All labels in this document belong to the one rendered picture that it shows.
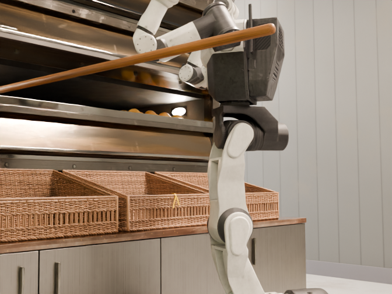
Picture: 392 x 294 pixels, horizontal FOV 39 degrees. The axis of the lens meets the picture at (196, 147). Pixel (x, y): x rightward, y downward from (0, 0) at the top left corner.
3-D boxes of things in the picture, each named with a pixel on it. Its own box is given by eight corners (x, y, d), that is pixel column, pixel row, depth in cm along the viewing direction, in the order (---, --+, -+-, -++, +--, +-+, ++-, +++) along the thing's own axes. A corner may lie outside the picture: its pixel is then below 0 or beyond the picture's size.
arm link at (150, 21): (151, 2, 204) (126, 49, 205) (150, -4, 194) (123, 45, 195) (177, 16, 205) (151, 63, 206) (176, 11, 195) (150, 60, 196)
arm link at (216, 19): (206, 54, 201) (241, 38, 201) (202, 39, 193) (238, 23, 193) (195, 32, 206) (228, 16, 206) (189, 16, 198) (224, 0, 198)
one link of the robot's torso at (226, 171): (237, 243, 225) (244, 129, 229) (255, 247, 208) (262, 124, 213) (201, 241, 220) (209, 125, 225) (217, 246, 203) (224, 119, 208)
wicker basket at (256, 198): (151, 221, 310) (151, 171, 312) (214, 216, 353) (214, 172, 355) (221, 224, 278) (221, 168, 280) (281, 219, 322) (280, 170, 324)
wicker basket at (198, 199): (59, 227, 265) (59, 169, 267) (145, 221, 307) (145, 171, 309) (127, 232, 233) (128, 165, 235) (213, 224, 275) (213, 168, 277)
